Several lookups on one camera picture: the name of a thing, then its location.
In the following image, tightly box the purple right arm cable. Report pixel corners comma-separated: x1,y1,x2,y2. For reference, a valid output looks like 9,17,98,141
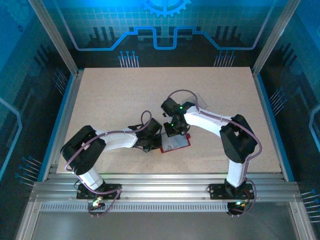
166,89,263,188

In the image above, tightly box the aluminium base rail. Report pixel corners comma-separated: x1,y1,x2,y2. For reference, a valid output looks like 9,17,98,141
29,173,302,204

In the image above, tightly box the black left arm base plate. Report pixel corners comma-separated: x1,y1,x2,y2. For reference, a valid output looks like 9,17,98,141
76,183,123,201

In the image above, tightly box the aluminium frame leg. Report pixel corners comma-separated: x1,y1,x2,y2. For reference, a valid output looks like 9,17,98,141
14,201,42,240
288,201,317,240

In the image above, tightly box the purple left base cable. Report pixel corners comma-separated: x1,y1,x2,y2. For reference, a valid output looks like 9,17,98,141
82,186,123,219

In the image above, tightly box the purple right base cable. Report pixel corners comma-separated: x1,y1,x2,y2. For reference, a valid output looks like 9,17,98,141
226,179,259,219

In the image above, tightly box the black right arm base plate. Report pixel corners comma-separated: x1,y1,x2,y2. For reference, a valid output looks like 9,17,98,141
208,183,256,201

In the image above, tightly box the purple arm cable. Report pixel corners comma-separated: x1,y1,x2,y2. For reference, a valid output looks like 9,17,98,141
64,110,152,192
166,89,263,188

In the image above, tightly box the red leather card holder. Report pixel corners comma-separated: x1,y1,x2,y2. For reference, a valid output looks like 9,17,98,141
159,132,192,154

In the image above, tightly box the controller board with leds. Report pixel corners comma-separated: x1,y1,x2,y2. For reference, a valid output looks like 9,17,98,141
87,196,106,209
226,199,247,214

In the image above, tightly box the left controller board with leds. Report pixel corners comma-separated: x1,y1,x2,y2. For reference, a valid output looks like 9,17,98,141
87,196,106,209

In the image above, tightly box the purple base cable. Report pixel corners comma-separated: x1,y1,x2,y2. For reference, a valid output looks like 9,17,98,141
82,186,123,219
226,179,259,219

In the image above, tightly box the slotted grey cable duct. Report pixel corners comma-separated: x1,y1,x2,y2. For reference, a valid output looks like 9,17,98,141
39,202,232,213

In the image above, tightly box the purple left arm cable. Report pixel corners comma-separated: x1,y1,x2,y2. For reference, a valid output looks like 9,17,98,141
64,110,152,192

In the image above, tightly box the right controller board with leds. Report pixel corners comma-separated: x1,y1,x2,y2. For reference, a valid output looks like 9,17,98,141
226,199,247,214

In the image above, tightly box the aluminium table side rail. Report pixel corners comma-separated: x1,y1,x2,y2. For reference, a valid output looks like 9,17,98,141
41,70,85,182
251,70,288,182

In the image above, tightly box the aluminium corner post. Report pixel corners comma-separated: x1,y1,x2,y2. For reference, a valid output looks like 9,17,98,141
250,0,302,76
27,0,80,76

